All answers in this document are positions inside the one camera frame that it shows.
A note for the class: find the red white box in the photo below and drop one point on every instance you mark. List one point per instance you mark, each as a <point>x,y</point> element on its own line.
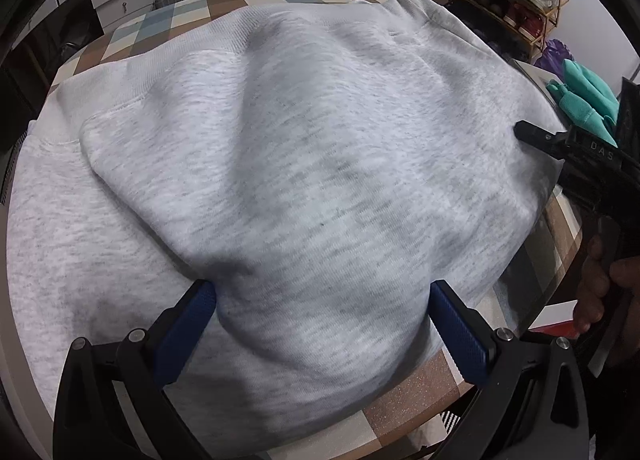
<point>555,322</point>

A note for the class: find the person's right hand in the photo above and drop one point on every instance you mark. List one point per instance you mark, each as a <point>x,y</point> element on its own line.
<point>590,290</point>

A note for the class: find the purple plastic bag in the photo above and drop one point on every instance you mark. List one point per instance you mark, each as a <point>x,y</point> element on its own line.
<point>552,53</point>

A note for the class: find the light grey hoodie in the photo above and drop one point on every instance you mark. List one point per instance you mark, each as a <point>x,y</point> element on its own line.
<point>300,165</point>

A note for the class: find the teal sweatshirt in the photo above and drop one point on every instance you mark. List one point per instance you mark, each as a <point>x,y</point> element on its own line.
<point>585,95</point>

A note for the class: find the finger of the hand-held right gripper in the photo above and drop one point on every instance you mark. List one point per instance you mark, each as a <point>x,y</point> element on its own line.
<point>540,139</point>

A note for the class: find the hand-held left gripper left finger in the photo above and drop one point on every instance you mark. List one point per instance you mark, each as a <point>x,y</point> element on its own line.
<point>187,325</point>

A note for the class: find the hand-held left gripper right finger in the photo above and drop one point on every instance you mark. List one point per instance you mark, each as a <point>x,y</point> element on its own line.
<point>457,332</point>

